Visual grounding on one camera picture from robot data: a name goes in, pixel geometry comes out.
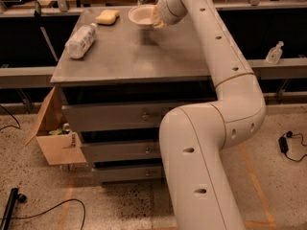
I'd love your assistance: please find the black power adapter with cable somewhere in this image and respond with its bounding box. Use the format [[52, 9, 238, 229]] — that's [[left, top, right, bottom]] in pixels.
[[278, 130, 307, 163]]

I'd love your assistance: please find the black stand base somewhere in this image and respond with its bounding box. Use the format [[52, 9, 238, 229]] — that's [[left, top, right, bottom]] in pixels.
[[0, 188, 27, 230]]

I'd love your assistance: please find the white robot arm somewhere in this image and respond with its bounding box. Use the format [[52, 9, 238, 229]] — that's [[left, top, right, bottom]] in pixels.
[[157, 0, 266, 230]]

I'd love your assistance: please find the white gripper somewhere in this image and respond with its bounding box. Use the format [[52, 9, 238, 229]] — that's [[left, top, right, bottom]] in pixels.
[[152, 0, 187, 29]]

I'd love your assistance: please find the black cable on floor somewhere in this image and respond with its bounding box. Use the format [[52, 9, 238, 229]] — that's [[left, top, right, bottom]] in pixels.
[[0, 198, 87, 230]]

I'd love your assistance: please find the yellow sponge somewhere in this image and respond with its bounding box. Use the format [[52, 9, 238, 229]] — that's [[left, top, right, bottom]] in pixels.
[[95, 10, 120, 25]]

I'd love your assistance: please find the top grey drawer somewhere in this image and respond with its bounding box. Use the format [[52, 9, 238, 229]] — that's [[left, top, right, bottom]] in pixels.
[[62, 102, 181, 132]]

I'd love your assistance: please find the bottom grey drawer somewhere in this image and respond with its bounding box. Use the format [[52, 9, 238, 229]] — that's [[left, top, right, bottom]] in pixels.
[[92, 164, 164, 183]]

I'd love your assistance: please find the clear plastic water bottle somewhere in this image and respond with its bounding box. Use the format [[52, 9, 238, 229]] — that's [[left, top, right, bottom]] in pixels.
[[65, 23, 97, 59]]

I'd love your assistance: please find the grey metal rail frame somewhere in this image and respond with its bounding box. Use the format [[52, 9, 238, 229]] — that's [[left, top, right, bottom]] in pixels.
[[0, 0, 307, 113]]

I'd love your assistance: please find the open cardboard box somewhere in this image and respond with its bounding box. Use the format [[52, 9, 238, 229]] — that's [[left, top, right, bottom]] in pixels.
[[25, 87, 86, 165]]

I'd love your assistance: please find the grey drawer cabinet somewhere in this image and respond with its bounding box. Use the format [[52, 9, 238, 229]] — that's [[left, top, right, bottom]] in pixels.
[[51, 7, 216, 183]]

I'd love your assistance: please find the middle grey drawer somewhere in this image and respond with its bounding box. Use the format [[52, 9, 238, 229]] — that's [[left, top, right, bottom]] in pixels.
[[81, 140, 160, 163]]

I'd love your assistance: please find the white paper bowl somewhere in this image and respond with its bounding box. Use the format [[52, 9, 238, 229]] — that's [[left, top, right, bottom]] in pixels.
[[129, 5, 154, 30]]

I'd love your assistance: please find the grey drawer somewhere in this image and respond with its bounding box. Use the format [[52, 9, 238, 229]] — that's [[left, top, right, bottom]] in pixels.
[[81, 140, 160, 163], [92, 164, 164, 183], [62, 102, 181, 132]]

